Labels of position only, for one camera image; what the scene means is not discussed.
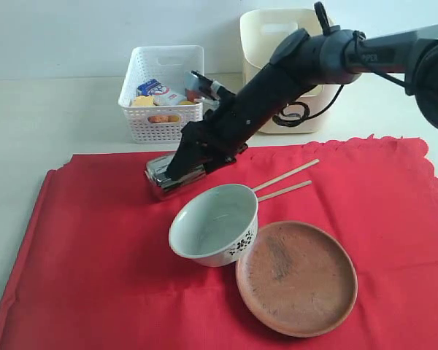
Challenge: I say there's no wooden chopstick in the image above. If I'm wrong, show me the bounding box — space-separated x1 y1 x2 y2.
253 159 320 192
258 180 312 202

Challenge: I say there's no white floral ceramic bowl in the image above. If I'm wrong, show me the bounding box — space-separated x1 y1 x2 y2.
169 184 258 267

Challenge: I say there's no blue white milk carton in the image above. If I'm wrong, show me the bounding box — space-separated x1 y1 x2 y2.
137 79 187 106

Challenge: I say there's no yellow lemon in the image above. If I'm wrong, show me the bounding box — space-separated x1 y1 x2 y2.
178 100 197 106

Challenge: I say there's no shiny metal cup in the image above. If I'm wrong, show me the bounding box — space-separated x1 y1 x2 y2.
145 152 206 200

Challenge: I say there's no red table cloth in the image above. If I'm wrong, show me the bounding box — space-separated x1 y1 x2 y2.
0 137 438 349

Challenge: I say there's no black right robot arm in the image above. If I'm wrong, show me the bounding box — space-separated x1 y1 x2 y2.
166 24 438 180

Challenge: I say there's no yellow cheese wedge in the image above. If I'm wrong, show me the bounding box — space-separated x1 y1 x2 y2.
131 96 155 107

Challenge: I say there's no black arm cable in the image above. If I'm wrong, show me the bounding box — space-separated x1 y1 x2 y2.
272 1 410 128

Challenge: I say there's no brown clay plate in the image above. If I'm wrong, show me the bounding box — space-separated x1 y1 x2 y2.
236 221 358 338

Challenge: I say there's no white perforated plastic basket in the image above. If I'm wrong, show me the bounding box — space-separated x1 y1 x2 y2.
118 45 204 144

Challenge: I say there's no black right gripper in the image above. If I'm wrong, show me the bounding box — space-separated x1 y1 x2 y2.
166 90 274 182

